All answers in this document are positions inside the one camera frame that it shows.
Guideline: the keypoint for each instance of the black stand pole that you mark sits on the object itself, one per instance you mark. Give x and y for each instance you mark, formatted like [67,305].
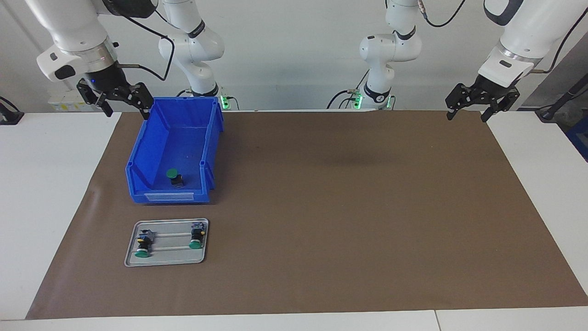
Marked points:
[558,103]

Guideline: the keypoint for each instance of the black table clamp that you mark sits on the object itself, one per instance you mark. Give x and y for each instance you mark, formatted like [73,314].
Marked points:
[10,117]

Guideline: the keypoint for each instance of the silver metal tray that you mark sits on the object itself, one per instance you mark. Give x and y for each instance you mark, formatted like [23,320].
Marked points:
[170,255]

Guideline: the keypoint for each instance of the brown paper table mat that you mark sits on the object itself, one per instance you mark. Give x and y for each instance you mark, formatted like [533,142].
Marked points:
[321,230]

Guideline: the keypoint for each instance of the green push button switch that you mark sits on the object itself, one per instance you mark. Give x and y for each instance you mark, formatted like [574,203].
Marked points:
[172,174]
[196,243]
[143,252]

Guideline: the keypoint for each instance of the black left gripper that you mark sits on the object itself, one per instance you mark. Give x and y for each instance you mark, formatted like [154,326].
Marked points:
[489,89]

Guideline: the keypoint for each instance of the blue plastic storage bin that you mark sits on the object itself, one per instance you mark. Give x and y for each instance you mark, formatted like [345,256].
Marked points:
[183,133]

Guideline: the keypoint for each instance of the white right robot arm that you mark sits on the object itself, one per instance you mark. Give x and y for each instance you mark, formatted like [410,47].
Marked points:
[69,27]

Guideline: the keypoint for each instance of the blue crate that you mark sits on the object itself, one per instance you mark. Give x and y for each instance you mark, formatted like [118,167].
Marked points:
[579,138]

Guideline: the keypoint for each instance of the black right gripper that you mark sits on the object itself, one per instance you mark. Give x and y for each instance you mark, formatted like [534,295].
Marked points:
[106,85]

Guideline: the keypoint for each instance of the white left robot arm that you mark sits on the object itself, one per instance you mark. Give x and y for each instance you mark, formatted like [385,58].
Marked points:
[390,46]

